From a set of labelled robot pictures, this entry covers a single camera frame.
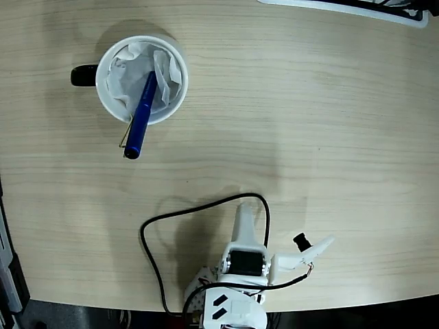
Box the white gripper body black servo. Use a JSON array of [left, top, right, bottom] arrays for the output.
[[217, 252, 272, 285]]

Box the blue metallic pen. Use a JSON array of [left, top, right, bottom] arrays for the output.
[[118, 71, 159, 161]]

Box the crumpled white paper tissue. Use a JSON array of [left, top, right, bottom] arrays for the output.
[[104, 40, 183, 116]]

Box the white flat board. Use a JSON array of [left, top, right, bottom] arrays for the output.
[[257, 0, 429, 29]]

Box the black device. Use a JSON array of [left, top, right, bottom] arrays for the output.
[[356, 0, 439, 17]]

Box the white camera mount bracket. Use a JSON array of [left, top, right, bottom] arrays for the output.
[[269, 234, 336, 285]]

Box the small black lens camera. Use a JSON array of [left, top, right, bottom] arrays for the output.
[[292, 232, 313, 253]]

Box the white perforated base plate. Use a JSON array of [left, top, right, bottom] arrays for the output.
[[184, 267, 267, 311]]

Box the long black cable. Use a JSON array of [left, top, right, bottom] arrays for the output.
[[139, 193, 315, 318]]

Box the white mug with black handle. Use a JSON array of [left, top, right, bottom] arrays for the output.
[[70, 34, 189, 127]]

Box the black bracket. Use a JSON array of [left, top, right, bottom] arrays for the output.
[[10, 252, 32, 311]]

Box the grey metal frame rail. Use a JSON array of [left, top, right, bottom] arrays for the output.
[[0, 205, 25, 315]]

